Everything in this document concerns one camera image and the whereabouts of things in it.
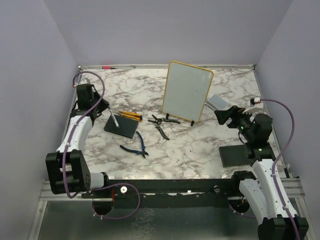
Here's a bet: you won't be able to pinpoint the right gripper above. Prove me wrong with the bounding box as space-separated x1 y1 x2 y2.
215 104 256 142

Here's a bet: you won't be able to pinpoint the white whiteboard marker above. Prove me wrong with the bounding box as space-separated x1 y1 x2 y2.
108 108 120 128

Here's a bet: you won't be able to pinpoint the yellow framed whiteboard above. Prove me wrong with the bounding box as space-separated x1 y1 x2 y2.
161 61 214 123

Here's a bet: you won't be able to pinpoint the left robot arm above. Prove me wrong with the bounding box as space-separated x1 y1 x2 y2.
45 83 111 198

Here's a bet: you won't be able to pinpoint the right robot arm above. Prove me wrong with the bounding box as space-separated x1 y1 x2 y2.
214 106 309 240

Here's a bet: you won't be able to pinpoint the grey whiteboard eraser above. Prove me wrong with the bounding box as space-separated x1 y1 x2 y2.
205 94 229 110

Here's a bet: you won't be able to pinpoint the right black pad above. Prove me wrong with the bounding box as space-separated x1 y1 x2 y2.
218 144 255 168

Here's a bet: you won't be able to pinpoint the black pad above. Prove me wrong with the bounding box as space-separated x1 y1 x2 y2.
103 115 139 139
218 144 255 168

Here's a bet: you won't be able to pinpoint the left black pad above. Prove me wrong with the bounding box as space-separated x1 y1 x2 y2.
103 115 139 139

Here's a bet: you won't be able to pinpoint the yellow utility knife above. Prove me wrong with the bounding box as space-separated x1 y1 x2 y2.
120 111 143 122

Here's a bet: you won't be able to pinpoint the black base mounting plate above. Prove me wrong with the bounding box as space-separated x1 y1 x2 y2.
81 178 243 209

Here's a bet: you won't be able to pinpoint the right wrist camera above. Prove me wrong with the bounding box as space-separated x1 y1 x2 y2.
242 97 264 115

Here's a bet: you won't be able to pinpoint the red marker on rail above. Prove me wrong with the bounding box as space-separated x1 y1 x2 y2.
101 66 117 70

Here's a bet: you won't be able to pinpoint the black grey wire stripper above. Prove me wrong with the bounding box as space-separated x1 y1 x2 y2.
147 114 181 141

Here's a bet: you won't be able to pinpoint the blue handled cutting pliers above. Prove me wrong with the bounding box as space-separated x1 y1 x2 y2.
119 131 149 159

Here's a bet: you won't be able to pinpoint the aluminium frame rail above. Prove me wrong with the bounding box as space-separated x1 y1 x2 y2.
281 178 305 199

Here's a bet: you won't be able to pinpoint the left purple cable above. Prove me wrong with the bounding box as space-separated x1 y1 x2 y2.
61 71 141 221

